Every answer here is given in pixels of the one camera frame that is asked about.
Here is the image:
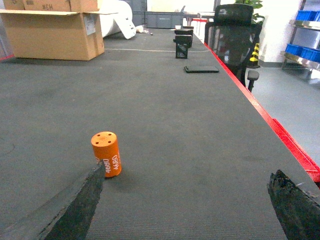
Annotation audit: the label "stainless steel shelf rack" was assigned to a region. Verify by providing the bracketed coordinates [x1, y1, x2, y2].
[280, 0, 320, 72]

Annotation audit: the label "black box behind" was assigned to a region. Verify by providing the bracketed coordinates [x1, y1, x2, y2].
[174, 26, 194, 36]

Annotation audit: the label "large cardboard box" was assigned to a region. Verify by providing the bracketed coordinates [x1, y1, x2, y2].
[0, 9, 105, 61]

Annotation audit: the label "black mesh office chair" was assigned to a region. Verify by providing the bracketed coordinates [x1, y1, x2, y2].
[204, 3, 262, 91]

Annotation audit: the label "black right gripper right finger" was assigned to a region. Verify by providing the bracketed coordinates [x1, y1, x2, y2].
[267, 169, 320, 240]

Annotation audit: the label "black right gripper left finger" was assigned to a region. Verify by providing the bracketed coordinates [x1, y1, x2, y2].
[0, 163, 105, 240]

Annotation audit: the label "upper cardboard box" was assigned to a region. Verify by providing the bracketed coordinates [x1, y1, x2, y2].
[2, 0, 103, 13]

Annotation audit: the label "black smartphone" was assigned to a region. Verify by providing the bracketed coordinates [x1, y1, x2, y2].
[184, 65, 220, 74]

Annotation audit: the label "black small stand box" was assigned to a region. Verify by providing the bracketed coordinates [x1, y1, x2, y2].
[174, 34, 192, 59]

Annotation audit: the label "orange cylindrical cap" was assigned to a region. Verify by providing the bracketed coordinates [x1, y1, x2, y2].
[91, 131, 122, 178]

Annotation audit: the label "grey plastic crate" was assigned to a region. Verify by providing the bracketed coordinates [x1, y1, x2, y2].
[132, 11, 184, 29]

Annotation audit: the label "green potted plant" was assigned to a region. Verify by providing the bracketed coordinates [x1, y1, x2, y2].
[234, 0, 266, 25]

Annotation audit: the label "white foam roll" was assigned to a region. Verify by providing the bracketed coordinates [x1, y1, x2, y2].
[99, 0, 136, 40]

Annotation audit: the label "red conveyor side rail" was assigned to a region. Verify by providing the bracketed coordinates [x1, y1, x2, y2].
[203, 42, 320, 183]

